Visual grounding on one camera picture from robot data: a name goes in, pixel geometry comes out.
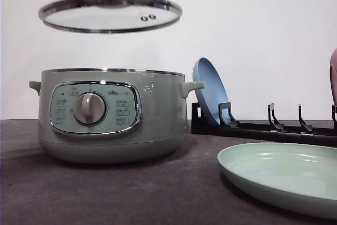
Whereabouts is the glass steamer lid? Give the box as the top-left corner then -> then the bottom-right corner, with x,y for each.
38,0 -> 182,34

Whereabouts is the green plate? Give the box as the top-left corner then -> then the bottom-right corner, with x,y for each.
217,142 -> 337,220

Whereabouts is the green electric steamer pot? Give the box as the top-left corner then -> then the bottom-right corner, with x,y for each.
28,68 -> 205,163

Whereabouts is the blue plate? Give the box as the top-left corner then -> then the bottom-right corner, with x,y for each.
193,57 -> 230,125

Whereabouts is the pink plate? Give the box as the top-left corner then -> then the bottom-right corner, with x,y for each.
330,47 -> 337,105

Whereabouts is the black dish rack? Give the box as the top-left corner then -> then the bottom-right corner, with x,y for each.
191,102 -> 337,147

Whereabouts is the grey table mat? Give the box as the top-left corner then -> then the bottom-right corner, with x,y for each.
0,119 -> 337,225

